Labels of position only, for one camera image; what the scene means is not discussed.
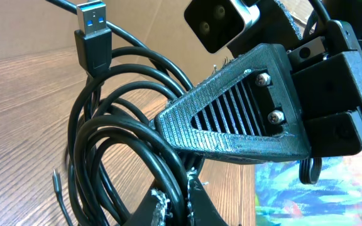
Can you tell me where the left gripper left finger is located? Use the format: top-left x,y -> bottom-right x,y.
127,188 -> 172,226

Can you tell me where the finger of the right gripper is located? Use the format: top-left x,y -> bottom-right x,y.
154,44 -> 311,164

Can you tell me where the cardboard box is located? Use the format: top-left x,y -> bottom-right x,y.
0,0 -> 232,84

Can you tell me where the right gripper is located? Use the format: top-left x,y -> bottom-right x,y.
227,0 -> 362,157

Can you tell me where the colourful painted backdrop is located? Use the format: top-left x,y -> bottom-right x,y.
255,152 -> 362,226

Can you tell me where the black cable bundle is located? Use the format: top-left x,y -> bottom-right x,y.
44,0 -> 207,226

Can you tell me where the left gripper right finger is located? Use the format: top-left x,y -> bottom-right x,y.
187,168 -> 227,226

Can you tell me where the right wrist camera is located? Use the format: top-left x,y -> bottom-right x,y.
184,0 -> 260,53

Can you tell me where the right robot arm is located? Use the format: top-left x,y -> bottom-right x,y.
155,1 -> 362,164

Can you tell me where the right camera cable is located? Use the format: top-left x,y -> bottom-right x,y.
299,0 -> 331,185

